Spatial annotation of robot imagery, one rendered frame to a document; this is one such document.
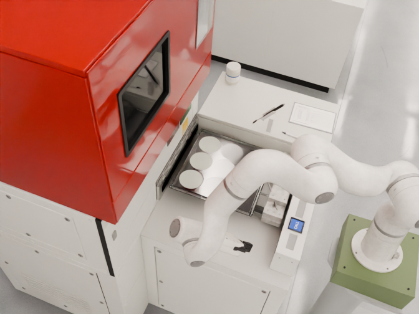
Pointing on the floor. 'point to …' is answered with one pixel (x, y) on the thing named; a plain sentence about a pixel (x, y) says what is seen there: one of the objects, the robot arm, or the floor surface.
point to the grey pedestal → (343, 296)
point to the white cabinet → (203, 285)
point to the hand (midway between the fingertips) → (245, 246)
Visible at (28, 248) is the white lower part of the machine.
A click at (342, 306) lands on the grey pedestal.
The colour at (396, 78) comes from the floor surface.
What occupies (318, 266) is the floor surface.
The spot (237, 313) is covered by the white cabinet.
